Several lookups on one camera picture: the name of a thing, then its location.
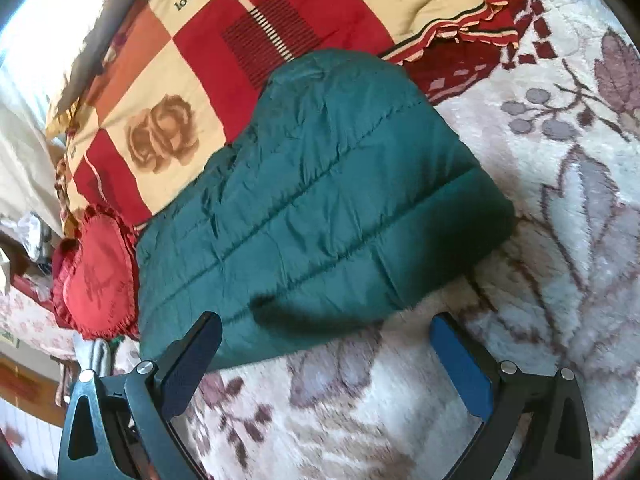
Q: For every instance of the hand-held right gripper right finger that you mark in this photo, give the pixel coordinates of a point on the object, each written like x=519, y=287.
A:
x=460, y=365

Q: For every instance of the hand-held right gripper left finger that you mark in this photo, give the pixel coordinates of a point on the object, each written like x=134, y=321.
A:
x=192, y=360

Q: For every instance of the green quilted jacket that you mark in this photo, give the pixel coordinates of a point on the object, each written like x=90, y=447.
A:
x=325, y=200

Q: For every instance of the grey cloth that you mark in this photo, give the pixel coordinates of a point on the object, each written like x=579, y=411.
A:
x=97, y=355

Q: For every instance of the red heart-shaped pillow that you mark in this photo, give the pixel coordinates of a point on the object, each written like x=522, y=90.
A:
x=97, y=275

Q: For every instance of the pink floral sheet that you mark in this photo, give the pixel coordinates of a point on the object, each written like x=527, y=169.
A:
x=25, y=315

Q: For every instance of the white floral plush blanket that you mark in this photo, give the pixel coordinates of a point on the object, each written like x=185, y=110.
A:
x=550, y=210

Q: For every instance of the cream cloth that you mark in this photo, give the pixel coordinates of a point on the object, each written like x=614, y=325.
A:
x=20, y=160

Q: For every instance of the red cream rose patchwork quilt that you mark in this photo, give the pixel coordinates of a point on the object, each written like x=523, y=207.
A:
x=200, y=45

